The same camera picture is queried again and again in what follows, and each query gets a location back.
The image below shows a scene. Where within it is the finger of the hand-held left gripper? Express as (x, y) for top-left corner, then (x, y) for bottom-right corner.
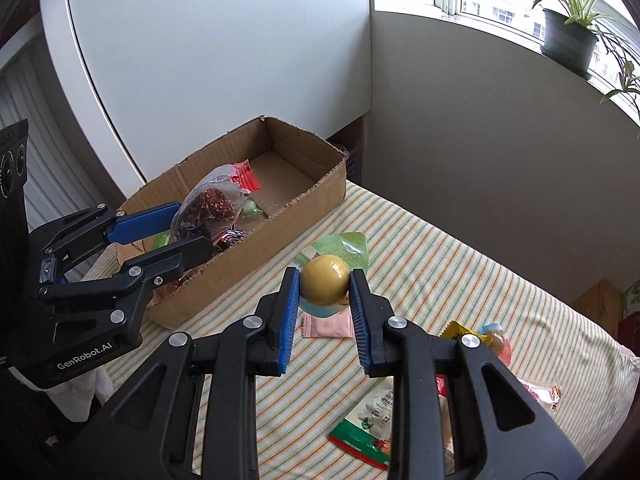
(39, 235), (215, 347)
(30, 202), (184, 262)

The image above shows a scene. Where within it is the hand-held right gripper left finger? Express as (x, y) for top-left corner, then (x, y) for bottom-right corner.
(70, 266), (303, 480)

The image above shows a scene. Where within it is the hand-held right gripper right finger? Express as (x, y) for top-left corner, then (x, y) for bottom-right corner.
(349, 269), (586, 480)

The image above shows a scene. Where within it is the small pink packet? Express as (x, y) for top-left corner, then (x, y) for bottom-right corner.
(299, 308), (353, 339)

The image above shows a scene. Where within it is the yellow ball snack green wrapper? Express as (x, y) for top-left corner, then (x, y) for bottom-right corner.
(294, 231), (370, 320)

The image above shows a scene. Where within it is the red-ended dried fruit packet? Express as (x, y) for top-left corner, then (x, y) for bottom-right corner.
(171, 159), (261, 248)

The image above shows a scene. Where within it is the brown cardboard box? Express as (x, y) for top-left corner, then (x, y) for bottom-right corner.
(117, 116), (347, 330)

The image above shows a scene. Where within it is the small yellow packet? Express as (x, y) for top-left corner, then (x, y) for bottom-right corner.
(440, 321), (481, 348)

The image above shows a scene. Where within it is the white red green meat packet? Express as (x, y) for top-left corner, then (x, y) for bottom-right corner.
(327, 376), (397, 472)

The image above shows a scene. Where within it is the round jelly snack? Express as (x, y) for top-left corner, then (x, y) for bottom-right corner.
(477, 322), (513, 366)

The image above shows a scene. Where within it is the clear bread packet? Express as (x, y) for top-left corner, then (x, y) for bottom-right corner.
(517, 377), (562, 416)

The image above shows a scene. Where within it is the striped cloth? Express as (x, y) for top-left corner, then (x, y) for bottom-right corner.
(82, 180), (640, 480)

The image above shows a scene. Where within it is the white slatted panel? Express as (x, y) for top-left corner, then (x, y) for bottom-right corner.
(0, 25), (126, 231)

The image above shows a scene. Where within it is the lavender plastic basket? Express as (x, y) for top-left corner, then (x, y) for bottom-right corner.
(327, 142), (363, 181)

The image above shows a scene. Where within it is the white wardrobe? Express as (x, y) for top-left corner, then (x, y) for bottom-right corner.
(40, 0), (373, 191)

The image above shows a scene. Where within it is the tan box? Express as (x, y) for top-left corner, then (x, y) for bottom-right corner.
(571, 280), (624, 341)

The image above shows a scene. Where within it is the dark wooden cabinet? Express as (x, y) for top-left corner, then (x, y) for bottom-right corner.
(617, 312), (640, 356)

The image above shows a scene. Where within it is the green carton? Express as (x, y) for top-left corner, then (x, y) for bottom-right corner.
(620, 280), (640, 318)

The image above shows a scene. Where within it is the potted spider plant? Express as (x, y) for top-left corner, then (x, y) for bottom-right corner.
(532, 0), (640, 106)

